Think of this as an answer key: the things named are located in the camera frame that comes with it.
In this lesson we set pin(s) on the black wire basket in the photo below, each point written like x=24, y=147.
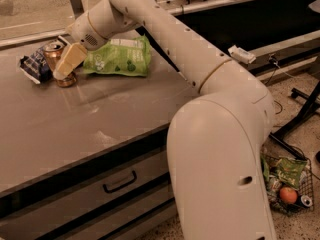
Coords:
x=273, y=186

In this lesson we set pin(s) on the small white box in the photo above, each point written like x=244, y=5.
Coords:
x=241, y=55

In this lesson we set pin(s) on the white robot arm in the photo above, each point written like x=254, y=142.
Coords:
x=214, y=141

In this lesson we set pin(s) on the green snack bag in basket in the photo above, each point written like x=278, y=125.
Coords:
x=289, y=171

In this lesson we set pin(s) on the black stand base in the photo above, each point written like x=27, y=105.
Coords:
x=309, y=108

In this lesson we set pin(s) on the grey drawer cabinet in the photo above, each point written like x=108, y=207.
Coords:
x=53, y=190

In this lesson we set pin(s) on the orange soda can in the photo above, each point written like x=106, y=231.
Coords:
x=52, y=53

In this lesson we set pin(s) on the green chip bag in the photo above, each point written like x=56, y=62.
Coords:
x=127, y=57

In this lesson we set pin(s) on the blue can in basket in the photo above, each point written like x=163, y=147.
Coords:
x=304, y=201

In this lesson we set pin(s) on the black drawer handle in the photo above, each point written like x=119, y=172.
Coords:
x=115, y=186

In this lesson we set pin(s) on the blue chip bag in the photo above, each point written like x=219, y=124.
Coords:
x=35, y=67

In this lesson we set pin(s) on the red apple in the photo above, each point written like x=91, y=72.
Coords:
x=288, y=195

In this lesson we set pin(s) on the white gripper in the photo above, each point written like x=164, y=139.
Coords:
x=81, y=30

